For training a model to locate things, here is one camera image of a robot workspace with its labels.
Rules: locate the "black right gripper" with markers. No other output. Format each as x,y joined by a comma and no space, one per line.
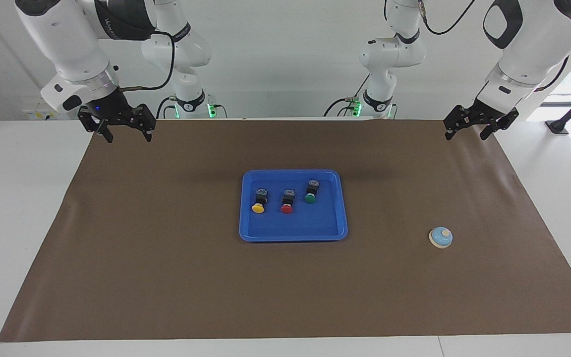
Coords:
109,110

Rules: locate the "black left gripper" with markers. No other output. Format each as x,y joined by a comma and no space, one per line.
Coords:
492,111

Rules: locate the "yellow push button switch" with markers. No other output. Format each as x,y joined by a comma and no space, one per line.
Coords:
259,202

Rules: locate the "green push button switch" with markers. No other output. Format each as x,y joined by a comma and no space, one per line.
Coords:
311,192

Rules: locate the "red push button switch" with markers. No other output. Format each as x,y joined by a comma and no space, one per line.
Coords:
288,202

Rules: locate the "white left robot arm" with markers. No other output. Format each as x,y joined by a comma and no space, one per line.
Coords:
528,44

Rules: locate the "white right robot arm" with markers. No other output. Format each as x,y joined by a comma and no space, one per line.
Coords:
65,39

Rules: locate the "light blue service bell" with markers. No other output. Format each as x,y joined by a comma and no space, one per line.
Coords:
440,238

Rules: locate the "blue plastic tray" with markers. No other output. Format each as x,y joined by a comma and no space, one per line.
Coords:
293,225

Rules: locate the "white yellow power socket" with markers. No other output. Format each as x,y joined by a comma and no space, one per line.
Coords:
42,114

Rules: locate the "brown table mat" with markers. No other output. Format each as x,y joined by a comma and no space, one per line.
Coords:
285,287

